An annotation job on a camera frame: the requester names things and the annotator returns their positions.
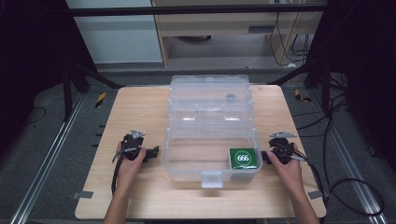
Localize aluminium floor rail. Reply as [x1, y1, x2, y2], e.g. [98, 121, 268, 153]
[307, 90, 389, 224]
[8, 92, 86, 224]

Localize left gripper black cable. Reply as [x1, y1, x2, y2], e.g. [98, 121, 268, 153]
[110, 148, 132, 196]

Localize green square packet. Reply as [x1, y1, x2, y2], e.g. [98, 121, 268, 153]
[229, 147, 260, 171]

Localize person's left hand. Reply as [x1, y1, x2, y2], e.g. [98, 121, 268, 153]
[115, 141, 148, 197]

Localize grey tape strip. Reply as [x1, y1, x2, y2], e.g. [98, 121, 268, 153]
[72, 189, 94, 200]
[307, 189, 325, 201]

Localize clear plastic storage box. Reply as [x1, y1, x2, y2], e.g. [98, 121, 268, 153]
[161, 74, 263, 189]

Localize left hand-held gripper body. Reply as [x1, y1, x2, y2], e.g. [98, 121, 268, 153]
[112, 129, 151, 163]

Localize wooden desk cabinet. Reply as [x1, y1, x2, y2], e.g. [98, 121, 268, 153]
[150, 0, 325, 67]

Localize black horizontal bar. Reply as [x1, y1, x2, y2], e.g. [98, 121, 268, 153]
[66, 3, 328, 18]

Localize person's right hand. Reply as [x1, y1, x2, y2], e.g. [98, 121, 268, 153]
[266, 142, 306, 199]

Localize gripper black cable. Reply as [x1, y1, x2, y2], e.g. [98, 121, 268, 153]
[292, 148, 385, 217]
[110, 148, 132, 196]

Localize yellow black floor tape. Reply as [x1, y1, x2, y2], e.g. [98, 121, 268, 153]
[294, 89, 312, 103]
[94, 91, 107, 109]

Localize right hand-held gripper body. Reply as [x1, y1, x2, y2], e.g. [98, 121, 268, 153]
[264, 131, 304, 165]

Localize hanging black cables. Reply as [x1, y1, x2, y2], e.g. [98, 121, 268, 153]
[268, 10, 316, 67]

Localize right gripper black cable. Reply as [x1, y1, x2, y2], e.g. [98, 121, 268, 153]
[292, 148, 385, 217]

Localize black metal stand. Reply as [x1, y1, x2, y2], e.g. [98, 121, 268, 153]
[267, 55, 347, 117]
[61, 59, 125, 123]

